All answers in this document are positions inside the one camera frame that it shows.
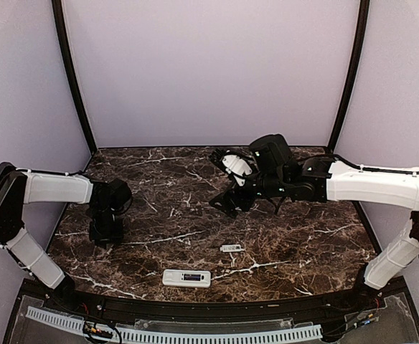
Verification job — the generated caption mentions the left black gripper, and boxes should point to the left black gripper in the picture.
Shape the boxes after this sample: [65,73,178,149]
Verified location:
[89,205,124,249]

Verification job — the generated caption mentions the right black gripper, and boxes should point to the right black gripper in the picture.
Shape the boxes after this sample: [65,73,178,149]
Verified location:
[209,162,288,217]

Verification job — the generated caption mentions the white battery cover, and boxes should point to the white battery cover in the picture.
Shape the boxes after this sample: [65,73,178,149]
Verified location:
[220,244,243,252]

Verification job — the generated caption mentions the white remote control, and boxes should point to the white remote control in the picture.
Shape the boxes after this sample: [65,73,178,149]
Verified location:
[162,269,211,288]

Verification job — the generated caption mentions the blue battery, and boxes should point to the blue battery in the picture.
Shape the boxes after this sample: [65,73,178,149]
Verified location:
[183,274,202,281]

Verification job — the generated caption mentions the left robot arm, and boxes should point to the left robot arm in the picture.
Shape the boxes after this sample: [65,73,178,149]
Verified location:
[0,162,132,312]

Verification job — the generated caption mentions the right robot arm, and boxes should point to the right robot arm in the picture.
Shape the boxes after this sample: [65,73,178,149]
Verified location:
[209,134,419,311]

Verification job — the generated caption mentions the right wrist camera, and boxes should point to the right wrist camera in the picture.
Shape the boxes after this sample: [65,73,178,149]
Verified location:
[209,148,257,186]

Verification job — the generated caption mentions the white slotted cable duct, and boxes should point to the white slotted cable duct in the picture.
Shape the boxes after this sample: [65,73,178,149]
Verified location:
[26,306,322,344]

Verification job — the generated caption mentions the black front rail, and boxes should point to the black front rail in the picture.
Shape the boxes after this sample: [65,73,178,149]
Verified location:
[64,290,362,324]

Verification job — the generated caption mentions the left black frame post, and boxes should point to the left black frame post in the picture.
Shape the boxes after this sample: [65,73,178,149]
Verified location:
[51,0,98,155]

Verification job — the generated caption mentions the black frame post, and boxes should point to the black frame post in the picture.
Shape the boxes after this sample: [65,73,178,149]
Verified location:
[327,0,370,153]
[51,0,98,155]

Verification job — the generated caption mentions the right black frame post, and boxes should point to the right black frame post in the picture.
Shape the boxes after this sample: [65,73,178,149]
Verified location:
[327,0,370,153]

